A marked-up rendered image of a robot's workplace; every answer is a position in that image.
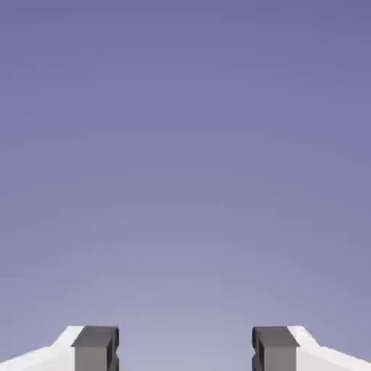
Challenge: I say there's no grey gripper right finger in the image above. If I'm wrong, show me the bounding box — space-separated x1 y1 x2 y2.
251 325 371 371

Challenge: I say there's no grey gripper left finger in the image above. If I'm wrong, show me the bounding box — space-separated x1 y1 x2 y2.
0 325 120 371

